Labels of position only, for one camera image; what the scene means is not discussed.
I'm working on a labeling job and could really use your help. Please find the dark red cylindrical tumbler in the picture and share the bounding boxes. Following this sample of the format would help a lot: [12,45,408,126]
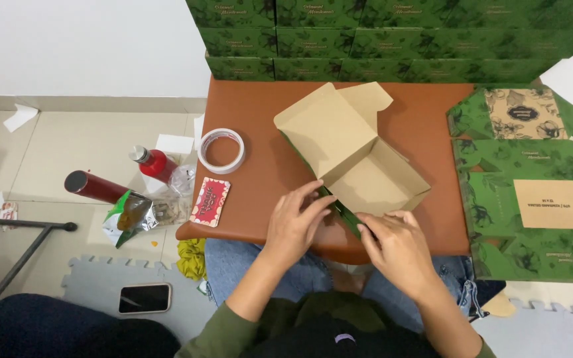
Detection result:
[64,170,133,205]

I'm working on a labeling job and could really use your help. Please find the black metal rack frame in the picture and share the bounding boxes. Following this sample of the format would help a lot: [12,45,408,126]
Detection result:
[0,217,78,326]

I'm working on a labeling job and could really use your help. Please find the person's right hand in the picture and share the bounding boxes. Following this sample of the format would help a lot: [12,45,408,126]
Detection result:
[356,210,441,301]

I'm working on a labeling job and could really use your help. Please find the person's blue jeans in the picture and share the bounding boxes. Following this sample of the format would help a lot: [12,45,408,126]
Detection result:
[204,239,478,334]

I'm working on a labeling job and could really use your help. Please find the pile of flat green box sheets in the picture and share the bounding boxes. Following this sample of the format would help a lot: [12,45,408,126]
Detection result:
[447,85,573,284]

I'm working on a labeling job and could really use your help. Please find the green foil snack bag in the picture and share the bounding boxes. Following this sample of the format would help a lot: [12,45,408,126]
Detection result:
[102,190,160,249]

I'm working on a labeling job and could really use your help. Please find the grey foam puzzle mat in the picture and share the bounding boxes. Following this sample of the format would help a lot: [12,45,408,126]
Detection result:
[471,298,573,358]
[62,256,218,345]

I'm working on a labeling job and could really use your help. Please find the yellow-green scrunchie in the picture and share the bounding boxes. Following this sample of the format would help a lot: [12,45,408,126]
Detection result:
[176,239,208,281]

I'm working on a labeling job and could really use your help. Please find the person's left hand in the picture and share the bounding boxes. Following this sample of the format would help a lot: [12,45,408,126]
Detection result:
[265,180,338,260]

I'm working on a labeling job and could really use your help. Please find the smartphone with pale case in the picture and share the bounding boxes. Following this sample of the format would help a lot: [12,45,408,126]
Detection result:
[118,283,173,315]

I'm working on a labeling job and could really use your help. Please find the red patterned card packet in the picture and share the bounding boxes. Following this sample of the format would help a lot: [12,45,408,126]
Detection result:
[189,177,231,228]

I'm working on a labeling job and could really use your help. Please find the clear plastic bag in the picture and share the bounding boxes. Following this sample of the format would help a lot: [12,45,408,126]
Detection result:
[151,164,198,225]

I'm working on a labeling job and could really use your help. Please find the half-folded green cardboard box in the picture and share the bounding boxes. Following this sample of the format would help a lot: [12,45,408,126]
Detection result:
[274,82,431,240]

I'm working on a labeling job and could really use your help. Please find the stack of folded green boxes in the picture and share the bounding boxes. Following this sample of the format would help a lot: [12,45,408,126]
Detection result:
[185,0,573,84]

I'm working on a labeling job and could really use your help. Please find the red bottle with silver cap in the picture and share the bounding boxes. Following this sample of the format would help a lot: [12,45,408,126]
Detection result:
[128,145,180,184]

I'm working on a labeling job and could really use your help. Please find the white double-sided tape roll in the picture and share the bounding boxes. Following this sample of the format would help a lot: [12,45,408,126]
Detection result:
[197,128,246,175]

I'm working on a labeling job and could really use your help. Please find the person's green sweater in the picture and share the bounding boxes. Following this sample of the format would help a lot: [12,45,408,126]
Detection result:
[174,291,497,358]

